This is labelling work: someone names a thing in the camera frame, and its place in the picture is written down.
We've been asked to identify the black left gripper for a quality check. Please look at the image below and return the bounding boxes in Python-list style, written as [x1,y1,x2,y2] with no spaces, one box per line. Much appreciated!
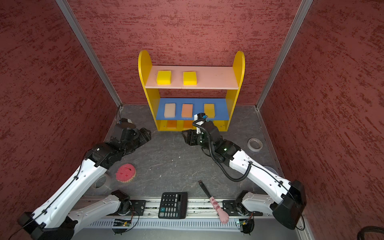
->
[121,127,152,156]

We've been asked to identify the pink round smiley sponge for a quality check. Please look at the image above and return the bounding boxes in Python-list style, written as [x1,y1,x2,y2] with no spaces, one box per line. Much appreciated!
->
[116,164,136,183]

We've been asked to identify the yellow orange scrub sponge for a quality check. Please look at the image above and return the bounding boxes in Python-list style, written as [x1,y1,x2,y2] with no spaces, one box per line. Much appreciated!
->
[167,120,178,130]

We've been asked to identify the pale pink sponge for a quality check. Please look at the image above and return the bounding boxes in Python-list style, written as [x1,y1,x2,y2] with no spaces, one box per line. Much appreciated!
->
[164,103,176,119]

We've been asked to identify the peach orange sponge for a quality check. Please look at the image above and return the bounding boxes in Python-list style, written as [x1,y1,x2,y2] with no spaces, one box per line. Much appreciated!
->
[182,104,194,118]

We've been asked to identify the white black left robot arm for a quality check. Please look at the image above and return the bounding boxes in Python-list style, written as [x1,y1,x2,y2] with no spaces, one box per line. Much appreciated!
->
[18,119,152,240]

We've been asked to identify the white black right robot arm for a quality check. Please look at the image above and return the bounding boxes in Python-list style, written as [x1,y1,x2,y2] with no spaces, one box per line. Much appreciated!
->
[182,119,307,230]

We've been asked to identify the yellow shelf unit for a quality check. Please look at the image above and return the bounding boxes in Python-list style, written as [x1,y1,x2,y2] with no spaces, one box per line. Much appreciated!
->
[138,50,246,132]

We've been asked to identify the white tape roll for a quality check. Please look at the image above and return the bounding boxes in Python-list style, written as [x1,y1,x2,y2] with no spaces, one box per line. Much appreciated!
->
[247,138,263,152]

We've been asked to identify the grey blue mug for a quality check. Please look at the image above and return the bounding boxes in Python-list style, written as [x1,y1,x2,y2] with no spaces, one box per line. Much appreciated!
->
[265,166,279,176]

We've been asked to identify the grey tape roll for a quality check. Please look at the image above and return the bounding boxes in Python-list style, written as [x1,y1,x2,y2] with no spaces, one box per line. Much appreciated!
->
[93,174,112,191]

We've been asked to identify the black calculator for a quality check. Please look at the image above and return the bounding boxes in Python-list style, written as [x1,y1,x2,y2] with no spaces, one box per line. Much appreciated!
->
[158,192,188,220]

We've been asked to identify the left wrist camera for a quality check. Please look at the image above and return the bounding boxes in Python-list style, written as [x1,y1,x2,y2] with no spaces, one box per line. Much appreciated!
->
[118,118,136,130]

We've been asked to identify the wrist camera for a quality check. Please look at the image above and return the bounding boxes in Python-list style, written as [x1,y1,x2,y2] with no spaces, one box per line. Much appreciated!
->
[193,113,208,134]
[118,118,136,130]

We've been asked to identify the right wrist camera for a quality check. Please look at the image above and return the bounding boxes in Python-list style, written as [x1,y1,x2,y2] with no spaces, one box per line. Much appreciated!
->
[193,113,208,134]

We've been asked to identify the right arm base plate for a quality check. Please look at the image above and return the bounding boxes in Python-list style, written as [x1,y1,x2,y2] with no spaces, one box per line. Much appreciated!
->
[222,200,251,217]

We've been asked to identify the pink handled black brush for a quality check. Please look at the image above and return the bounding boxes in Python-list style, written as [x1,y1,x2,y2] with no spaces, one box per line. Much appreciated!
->
[198,180,229,225]

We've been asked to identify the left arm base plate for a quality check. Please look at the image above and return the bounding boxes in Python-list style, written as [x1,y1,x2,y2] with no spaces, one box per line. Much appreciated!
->
[117,200,147,216]

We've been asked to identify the perforated cable duct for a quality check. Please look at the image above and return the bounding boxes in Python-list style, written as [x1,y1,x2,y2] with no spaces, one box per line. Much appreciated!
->
[86,219,240,232]

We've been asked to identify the black cable corner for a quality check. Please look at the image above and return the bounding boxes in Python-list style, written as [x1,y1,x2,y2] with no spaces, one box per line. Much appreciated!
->
[357,226,384,240]

